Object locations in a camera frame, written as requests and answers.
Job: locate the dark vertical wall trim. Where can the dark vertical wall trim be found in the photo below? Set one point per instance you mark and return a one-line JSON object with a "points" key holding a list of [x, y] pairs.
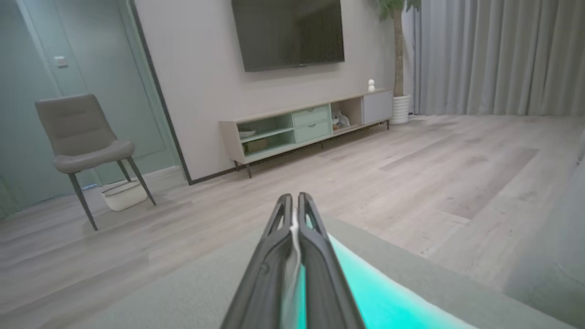
{"points": [[157, 87]]}

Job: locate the long low television cabinet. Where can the long low television cabinet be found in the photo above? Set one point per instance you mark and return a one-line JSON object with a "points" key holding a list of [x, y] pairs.
{"points": [[311, 123]]}

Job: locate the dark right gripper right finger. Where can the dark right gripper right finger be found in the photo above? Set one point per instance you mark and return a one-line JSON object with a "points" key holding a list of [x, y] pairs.
{"points": [[324, 283]]}

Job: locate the pale green door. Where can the pale green door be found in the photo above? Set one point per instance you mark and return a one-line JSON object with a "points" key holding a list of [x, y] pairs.
{"points": [[105, 68]]}

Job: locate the red white basketball jersey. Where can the red white basketball jersey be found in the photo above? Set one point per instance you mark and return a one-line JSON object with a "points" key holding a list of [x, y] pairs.
{"points": [[393, 301]]}

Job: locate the white wall switch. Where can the white wall switch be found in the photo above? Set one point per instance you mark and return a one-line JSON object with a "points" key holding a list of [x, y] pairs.
{"points": [[61, 62]]}

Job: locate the flat cardboard box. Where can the flat cardboard box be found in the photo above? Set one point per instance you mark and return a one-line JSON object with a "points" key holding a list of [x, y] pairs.
{"points": [[256, 145]]}

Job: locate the grey pleated curtain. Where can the grey pleated curtain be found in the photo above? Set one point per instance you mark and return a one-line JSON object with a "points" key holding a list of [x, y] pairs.
{"points": [[502, 55]]}

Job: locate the grey upholstered chair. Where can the grey upholstered chair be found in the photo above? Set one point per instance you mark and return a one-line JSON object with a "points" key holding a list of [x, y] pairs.
{"points": [[77, 128]]}

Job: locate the white ribbed plant pot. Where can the white ribbed plant pot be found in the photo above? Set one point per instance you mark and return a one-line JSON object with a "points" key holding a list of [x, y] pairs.
{"points": [[400, 109]]}

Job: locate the tall indoor potted tree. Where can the tall indoor potted tree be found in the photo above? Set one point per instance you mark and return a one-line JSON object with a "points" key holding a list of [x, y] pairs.
{"points": [[398, 50]]}

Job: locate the white bowl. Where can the white bowl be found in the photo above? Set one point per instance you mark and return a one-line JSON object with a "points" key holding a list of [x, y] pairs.
{"points": [[247, 134]]}

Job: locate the pale crumpled shelf item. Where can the pale crumpled shelf item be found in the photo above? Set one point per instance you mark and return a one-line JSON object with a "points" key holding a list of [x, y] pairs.
{"points": [[341, 120]]}

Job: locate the small white figurine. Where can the small white figurine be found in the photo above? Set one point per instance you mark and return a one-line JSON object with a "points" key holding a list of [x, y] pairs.
{"points": [[371, 86]]}

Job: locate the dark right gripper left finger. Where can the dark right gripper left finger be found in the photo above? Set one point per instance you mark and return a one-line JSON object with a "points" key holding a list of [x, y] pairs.
{"points": [[269, 274]]}

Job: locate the white woven basket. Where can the white woven basket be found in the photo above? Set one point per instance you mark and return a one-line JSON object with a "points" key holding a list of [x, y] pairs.
{"points": [[123, 196]]}

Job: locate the black wall television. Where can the black wall television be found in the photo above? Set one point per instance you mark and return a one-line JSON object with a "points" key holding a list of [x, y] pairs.
{"points": [[288, 32]]}

